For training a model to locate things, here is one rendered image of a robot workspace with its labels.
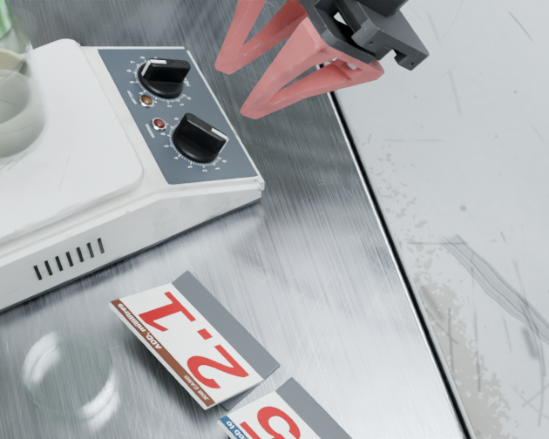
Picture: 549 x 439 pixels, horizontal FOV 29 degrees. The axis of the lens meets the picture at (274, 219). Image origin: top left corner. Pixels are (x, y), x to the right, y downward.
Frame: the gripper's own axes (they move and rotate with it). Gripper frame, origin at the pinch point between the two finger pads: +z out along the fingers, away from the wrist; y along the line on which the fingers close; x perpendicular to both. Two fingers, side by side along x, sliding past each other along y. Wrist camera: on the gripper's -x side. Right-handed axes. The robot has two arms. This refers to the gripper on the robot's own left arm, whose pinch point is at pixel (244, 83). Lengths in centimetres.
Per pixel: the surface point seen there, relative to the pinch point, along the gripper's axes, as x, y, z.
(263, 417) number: 4.6, 15.2, 11.8
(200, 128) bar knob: 3.9, -2.4, 5.9
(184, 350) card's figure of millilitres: 2.3, 9.6, 13.3
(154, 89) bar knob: 3.7, -7.1, 7.4
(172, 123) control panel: 4.1, -4.4, 7.6
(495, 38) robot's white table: 24.8, -4.3, -8.7
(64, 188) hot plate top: -4.0, -0.6, 11.7
